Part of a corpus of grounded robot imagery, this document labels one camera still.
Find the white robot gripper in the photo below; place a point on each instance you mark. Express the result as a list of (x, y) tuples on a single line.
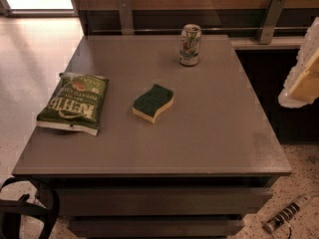
[(305, 84)]

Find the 7up soda can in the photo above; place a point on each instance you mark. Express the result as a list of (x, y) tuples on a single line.
[(190, 45)]

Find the green and yellow sponge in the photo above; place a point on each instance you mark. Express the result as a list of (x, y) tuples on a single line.
[(150, 105)]

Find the green kettle chips bag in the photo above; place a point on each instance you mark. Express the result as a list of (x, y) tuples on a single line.
[(78, 104)]

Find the lower grey drawer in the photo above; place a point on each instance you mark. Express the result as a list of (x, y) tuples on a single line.
[(157, 227)]

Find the grey drawer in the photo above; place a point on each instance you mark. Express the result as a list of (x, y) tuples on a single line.
[(161, 201), (157, 227)]

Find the upper grey drawer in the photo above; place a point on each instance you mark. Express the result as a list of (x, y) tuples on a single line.
[(161, 201)]

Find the black chair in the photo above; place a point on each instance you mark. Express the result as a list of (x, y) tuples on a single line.
[(12, 210)]

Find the right metal bracket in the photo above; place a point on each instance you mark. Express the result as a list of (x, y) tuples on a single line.
[(265, 33)]

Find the metal bracket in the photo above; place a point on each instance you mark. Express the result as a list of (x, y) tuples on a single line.
[(265, 33), (126, 17)]

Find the left metal bracket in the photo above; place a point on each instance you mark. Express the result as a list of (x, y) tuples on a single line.
[(126, 17)]

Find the metal wall rail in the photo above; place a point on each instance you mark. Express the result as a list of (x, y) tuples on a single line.
[(214, 29)]

